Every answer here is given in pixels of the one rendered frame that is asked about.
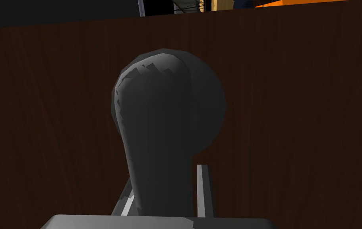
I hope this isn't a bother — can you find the dark brown wooden door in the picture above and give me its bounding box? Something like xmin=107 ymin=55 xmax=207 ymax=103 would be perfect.
xmin=0 ymin=0 xmax=362 ymax=229

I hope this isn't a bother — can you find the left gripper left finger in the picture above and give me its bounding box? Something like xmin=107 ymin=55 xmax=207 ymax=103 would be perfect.
xmin=110 ymin=177 xmax=135 ymax=217

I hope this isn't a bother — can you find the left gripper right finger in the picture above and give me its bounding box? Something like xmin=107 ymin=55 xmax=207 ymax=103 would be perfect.
xmin=196 ymin=164 xmax=218 ymax=218

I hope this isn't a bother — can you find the dark grey round door knob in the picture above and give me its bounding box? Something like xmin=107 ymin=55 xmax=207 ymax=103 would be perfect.
xmin=110 ymin=48 xmax=227 ymax=217

